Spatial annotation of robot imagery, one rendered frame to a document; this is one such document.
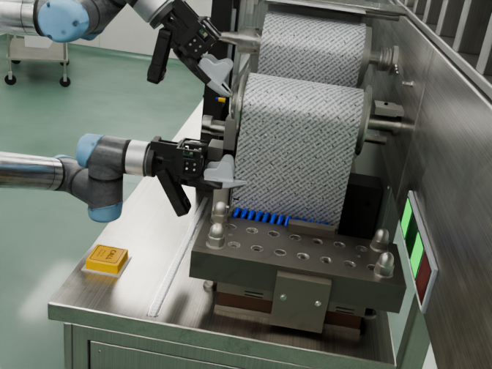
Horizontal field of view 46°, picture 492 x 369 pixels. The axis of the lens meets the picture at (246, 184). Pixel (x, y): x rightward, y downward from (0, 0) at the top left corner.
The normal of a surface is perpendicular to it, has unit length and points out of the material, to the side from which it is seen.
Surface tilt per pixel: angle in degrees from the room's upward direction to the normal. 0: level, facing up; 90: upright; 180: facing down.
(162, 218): 0
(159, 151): 90
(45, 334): 0
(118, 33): 90
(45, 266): 0
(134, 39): 90
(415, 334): 90
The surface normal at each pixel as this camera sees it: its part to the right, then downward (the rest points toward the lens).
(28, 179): 0.75, 0.41
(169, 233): 0.11, -0.90
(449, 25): -0.13, 0.40
